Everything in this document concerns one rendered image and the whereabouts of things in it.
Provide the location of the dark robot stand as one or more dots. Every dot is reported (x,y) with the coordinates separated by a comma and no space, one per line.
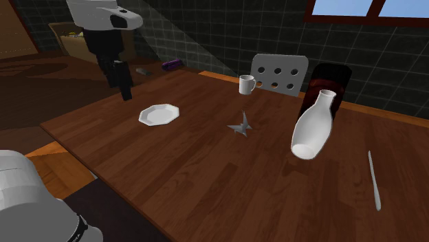
(114,214)

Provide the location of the brown cardboard box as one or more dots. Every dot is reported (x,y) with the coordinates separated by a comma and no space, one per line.
(72,47)

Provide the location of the brown wooden table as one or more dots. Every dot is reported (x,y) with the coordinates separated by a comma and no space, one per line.
(207,174)

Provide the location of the red framed window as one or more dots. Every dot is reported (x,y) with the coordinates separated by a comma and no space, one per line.
(368,19)

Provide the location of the dark red black jar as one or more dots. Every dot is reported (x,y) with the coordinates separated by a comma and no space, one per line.
(330,77)

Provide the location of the white vase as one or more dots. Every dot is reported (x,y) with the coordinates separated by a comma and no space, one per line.
(311,130)

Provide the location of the white mug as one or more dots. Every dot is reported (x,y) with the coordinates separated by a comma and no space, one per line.
(246,85)

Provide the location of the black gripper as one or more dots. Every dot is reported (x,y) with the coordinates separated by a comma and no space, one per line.
(102,42)

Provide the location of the purple box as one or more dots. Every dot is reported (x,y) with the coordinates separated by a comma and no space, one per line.
(172,64)

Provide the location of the grey paper crane figure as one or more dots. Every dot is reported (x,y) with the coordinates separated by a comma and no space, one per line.
(242,127)

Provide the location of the grey knife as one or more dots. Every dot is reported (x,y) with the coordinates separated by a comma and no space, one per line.
(374,181)

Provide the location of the grey remote control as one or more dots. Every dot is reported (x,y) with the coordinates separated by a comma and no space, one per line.
(144,71)

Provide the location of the white octagonal plate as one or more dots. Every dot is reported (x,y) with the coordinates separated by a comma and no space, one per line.
(159,115)

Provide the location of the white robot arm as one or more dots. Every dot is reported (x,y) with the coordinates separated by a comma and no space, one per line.
(30,201)

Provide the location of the grey chair with holes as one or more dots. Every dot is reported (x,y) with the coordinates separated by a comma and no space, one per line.
(285,65)

